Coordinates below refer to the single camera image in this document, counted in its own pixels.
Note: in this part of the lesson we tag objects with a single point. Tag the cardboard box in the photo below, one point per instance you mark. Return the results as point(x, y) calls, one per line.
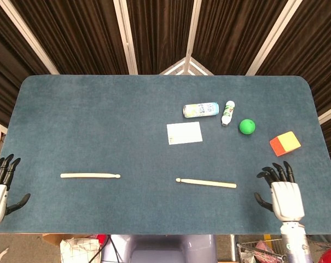
point(55, 237)

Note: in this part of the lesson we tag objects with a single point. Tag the orange and yellow cube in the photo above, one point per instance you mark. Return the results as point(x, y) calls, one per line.
point(287, 142)

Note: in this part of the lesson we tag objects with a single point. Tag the dark brown pleated curtain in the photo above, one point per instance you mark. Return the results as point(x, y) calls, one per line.
point(313, 49)
point(231, 33)
point(72, 33)
point(159, 33)
point(6, 54)

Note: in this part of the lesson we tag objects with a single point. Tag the blue felt table mat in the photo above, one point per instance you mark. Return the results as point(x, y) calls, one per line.
point(99, 123)

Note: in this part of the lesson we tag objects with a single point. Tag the white grid pattern bag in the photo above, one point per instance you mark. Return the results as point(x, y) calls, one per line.
point(77, 250)

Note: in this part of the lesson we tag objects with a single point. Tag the green ball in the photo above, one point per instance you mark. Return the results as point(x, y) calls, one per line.
point(247, 126)

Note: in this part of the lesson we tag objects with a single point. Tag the light blue drink can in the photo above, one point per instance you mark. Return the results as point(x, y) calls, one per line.
point(200, 109)

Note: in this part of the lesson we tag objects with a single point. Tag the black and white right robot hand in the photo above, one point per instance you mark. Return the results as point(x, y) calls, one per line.
point(287, 200)

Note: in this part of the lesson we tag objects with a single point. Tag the white card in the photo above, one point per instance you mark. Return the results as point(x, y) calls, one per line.
point(185, 132)

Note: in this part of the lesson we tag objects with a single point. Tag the white paper scrap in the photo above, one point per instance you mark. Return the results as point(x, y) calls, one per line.
point(2, 253)

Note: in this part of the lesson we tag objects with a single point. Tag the lavender robot torso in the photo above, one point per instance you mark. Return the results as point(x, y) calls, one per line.
point(159, 249)

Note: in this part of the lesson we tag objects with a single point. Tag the white triangular frame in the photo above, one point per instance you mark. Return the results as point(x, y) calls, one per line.
point(185, 68)

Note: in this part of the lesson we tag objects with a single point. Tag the red plastic item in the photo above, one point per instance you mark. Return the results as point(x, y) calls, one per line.
point(101, 239)

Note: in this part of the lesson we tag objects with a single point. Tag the wooden drumstick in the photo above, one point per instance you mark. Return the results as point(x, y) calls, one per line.
point(209, 183)
point(88, 175)

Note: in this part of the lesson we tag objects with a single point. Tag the small white green bottle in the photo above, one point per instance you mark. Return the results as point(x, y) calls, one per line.
point(227, 113)

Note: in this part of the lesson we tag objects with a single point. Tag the red round object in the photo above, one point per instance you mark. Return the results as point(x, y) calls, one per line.
point(330, 256)

